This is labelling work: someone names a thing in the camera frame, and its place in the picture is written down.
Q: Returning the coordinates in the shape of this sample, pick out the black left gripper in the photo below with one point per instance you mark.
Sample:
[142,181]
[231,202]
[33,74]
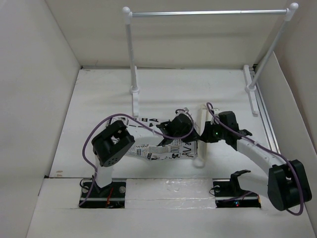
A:
[192,136]

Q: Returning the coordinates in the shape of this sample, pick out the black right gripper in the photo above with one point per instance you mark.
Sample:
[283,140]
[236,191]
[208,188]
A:
[206,136]

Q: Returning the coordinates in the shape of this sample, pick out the newspaper print trousers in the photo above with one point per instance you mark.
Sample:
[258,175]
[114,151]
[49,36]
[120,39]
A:
[150,146]

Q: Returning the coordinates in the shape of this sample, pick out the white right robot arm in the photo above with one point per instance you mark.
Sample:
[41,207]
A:
[285,182]

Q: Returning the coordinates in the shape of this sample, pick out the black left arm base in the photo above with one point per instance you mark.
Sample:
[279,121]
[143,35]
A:
[110,197]

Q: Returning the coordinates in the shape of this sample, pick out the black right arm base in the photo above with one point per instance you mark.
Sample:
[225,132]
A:
[228,193]

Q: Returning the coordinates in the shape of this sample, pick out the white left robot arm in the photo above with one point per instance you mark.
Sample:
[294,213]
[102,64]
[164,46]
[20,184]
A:
[112,144]

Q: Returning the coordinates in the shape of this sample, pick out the white metal clothes rack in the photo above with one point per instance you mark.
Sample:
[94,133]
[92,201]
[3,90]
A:
[212,38]

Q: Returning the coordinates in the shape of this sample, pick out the aluminium rail right side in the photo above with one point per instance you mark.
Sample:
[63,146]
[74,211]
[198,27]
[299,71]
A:
[269,132]

